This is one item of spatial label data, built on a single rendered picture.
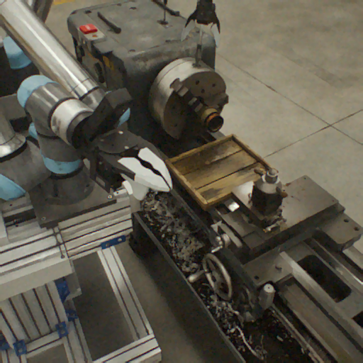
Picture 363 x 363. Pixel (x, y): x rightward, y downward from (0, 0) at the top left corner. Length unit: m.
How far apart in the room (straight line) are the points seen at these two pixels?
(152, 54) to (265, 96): 2.25
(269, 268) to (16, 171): 0.82
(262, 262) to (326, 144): 2.14
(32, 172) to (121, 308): 1.15
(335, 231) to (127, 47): 1.07
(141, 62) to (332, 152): 2.01
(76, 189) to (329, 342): 0.86
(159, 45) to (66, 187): 0.83
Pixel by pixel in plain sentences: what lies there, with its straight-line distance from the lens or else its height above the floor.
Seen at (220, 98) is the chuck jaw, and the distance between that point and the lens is 1.77.
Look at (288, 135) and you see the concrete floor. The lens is 3.48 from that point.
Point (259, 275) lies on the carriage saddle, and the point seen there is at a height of 0.91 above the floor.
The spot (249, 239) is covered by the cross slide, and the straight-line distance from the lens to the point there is 1.42.
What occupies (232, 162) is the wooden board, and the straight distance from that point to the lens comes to 1.80.
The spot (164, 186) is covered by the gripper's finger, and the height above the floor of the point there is 1.61.
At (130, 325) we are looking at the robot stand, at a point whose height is 0.23.
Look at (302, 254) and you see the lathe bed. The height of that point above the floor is 0.84.
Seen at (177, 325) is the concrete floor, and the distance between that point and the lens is 2.32.
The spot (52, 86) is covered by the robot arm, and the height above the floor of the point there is 1.65.
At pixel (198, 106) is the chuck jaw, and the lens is 1.67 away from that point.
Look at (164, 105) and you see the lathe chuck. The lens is 1.67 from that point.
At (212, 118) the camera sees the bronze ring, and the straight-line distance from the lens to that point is 1.64.
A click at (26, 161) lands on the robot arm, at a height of 1.37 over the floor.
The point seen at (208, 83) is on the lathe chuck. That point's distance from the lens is 1.74.
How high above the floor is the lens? 2.06
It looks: 44 degrees down
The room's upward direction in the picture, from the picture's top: straight up
